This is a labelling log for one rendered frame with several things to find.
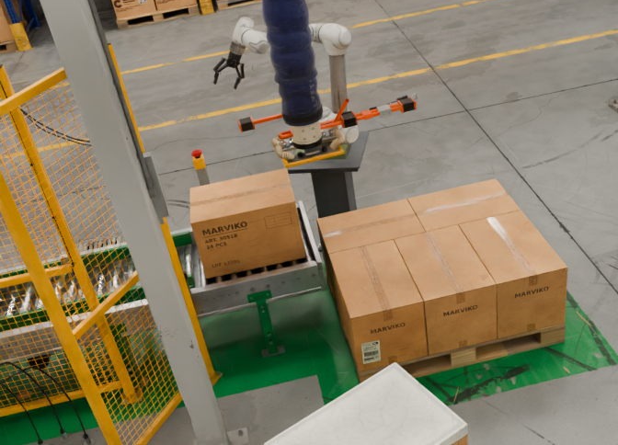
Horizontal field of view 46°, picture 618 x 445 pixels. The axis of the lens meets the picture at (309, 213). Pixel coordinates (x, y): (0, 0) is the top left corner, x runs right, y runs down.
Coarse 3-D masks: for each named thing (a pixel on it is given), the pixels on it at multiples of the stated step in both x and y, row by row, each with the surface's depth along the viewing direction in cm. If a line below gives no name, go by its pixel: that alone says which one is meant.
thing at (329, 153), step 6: (324, 150) 403; (330, 150) 404; (336, 150) 403; (342, 150) 403; (294, 156) 404; (300, 156) 402; (306, 156) 402; (312, 156) 401; (318, 156) 401; (324, 156) 401; (330, 156) 402; (288, 162) 401; (294, 162) 400; (300, 162) 399; (306, 162) 400
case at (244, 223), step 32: (192, 192) 432; (224, 192) 426; (256, 192) 421; (288, 192) 415; (192, 224) 404; (224, 224) 407; (256, 224) 411; (288, 224) 414; (224, 256) 419; (256, 256) 422; (288, 256) 425
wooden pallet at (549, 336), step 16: (336, 304) 455; (512, 336) 405; (528, 336) 420; (544, 336) 410; (560, 336) 412; (448, 352) 403; (464, 352) 406; (480, 352) 415; (496, 352) 413; (512, 352) 412; (384, 368) 401; (416, 368) 413; (432, 368) 411; (448, 368) 410
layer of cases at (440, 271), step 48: (480, 192) 458; (336, 240) 439; (384, 240) 431; (432, 240) 424; (480, 240) 417; (528, 240) 410; (336, 288) 428; (384, 288) 394; (432, 288) 388; (480, 288) 383; (528, 288) 389; (384, 336) 389; (432, 336) 395; (480, 336) 401
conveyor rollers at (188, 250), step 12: (132, 264) 451; (192, 264) 445; (276, 264) 428; (60, 276) 451; (72, 276) 449; (204, 276) 428; (72, 288) 439; (192, 288) 421; (0, 300) 440; (12, 300) 438; (24, 300) 436; (60, 300) 434; (72, 300) 430; (0, 312) 433; (12, 312) 429
